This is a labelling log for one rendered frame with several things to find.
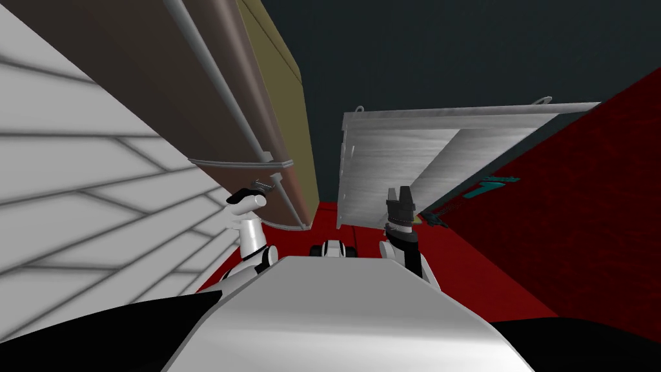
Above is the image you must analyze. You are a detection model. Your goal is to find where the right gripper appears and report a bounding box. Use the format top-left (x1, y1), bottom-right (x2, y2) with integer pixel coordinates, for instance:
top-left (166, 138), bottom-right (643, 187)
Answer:
top-left (385, 185), bottom-right (418, 225)

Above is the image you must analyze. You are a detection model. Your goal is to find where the small brown cabinet door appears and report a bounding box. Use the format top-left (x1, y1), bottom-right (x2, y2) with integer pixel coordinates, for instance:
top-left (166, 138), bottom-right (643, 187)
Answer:
top-left (190, 163), bottom-right (314, 231)

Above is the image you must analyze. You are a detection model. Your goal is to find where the brown cabinet with olive side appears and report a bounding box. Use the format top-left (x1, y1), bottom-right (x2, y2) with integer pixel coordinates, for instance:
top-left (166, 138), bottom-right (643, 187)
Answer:
top-left (2, 0), bottom-right (322, 232)

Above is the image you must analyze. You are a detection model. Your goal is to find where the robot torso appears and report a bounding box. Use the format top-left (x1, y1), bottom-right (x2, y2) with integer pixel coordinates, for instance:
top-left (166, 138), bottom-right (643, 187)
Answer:
top-left (159, 239), bottom-right (535, 372)

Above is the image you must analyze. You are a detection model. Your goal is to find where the large brown cabinet door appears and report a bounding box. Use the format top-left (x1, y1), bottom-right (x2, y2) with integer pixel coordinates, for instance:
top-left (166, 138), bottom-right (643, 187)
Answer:
top-left (2, 0), bottom-right (295, 169)

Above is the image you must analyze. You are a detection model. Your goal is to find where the short grey bar handle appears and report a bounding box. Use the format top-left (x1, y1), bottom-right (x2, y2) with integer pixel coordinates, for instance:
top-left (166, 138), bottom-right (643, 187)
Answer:
top-left (268, 172), bottom-right (312, 231)

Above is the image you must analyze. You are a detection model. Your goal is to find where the long grey bar handle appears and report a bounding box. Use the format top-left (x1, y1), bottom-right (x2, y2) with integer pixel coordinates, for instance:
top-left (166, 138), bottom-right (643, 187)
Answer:
top-left (163, 0), bottom-right (274, 163)

